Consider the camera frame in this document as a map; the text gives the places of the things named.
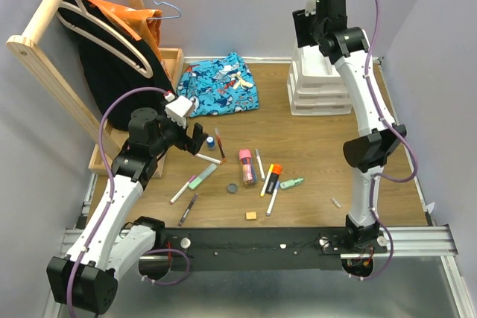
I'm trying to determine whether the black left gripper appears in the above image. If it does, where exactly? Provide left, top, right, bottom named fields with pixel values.
left=151, top=101, right=209, bottom=156

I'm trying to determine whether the grey round tin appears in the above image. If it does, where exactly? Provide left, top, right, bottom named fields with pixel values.
left=227, top=183, right=238, bottom=194

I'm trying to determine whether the pink lid pen tube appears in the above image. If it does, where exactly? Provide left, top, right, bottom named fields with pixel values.
left=238, top=149, right=257, bottom=186

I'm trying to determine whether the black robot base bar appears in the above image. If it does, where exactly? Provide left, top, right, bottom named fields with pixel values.
left=139, top=227, right=387, bottom=279

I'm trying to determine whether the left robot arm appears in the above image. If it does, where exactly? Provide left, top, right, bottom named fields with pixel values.
left=46, top=108, right=208, bottom=315

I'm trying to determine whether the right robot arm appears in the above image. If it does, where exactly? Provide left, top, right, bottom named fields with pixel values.
left=293, top=0, right=407, bottom=252

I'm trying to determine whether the pink cap white marker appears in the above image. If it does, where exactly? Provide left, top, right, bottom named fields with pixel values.
left=195, top=153, right=223, bottom=165

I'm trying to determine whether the red clear-cap pen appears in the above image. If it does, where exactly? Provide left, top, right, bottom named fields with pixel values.
left=214, top=127, right=227, bottom=163

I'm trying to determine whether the mint grey highlighter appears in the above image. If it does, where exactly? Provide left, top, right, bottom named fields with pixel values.
left=188, top=163, right=218, bottom=190

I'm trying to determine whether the purple cap white marker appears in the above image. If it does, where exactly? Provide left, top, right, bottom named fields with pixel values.
left=169, top=175, right=196, bottom=205

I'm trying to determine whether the dark purple pen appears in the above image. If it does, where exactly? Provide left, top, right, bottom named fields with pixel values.
left=177, top=192, right=199, bottom=227

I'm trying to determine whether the blue shark print cloth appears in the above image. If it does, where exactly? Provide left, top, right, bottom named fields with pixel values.
left=177, top=52, right=259, bottom=118

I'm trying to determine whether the white drawer organizer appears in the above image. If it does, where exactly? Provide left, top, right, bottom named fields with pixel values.
left=287, top=46, right=353, bottom=116

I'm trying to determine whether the grey cap white marker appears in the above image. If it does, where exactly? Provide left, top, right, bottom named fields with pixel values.
left=255, top=149, right=265, bottom=181

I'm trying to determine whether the yellow cap white marker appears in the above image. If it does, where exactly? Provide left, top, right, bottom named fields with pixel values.
left=260, top=163, right=274, bottom=197

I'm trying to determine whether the orange black highlighter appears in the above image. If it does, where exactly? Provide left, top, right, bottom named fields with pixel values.
left=265, top=164, right=282, bottom=194

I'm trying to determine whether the blue cap white marker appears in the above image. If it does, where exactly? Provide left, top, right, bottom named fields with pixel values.
left=265, top=180, right=280, bottom=217

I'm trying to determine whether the tan eraser block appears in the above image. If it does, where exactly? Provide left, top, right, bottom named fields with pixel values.
left=246, top=212, right=257, bottom=220

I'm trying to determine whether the black hanging garment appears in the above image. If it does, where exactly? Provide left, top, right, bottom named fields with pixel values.
left=70, top=0, right=174, bottom=131

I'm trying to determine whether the orange garment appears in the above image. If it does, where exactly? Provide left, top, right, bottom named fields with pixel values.
left=87, top=0, right=171, bottom=81

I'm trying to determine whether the wooden clothes rack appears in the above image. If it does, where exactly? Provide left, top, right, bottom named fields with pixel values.
left=6, top=0, right=184, bottom=165

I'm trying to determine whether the small white chalk piece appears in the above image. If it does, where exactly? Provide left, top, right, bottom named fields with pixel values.
left=331, top=197, right=341, bottom=209

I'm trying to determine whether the white wooden hanger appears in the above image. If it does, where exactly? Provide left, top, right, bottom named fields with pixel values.
left=51, top=0, right=154, bottom=79

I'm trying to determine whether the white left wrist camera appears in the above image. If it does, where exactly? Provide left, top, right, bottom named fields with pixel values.
left=165, top=93, right=195, bottom=129

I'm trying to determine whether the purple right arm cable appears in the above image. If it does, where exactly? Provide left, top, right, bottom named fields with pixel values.
left=301, top=0, right=419, bottom=282

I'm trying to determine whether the aluminium rail frame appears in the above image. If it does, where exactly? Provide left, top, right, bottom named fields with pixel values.
left=46, top=57, right=458, bottom=315

